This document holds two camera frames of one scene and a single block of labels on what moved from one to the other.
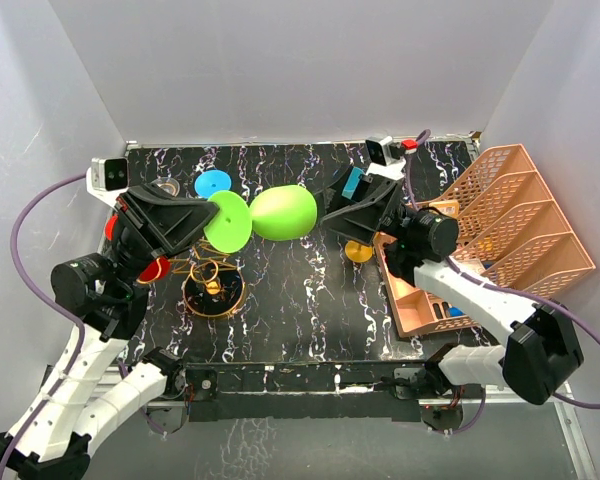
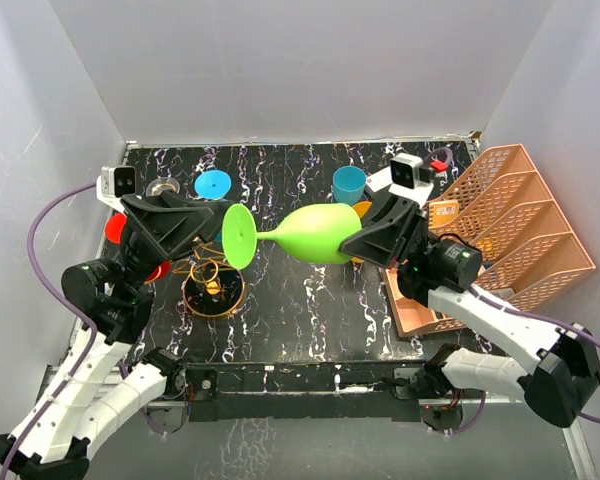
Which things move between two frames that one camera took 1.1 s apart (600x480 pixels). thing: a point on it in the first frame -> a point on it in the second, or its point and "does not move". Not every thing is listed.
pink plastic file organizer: (510, 229) does not move
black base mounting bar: (313, 390) does not move
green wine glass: (284, 212) -> (313, 233)
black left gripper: (155, 207) does not move
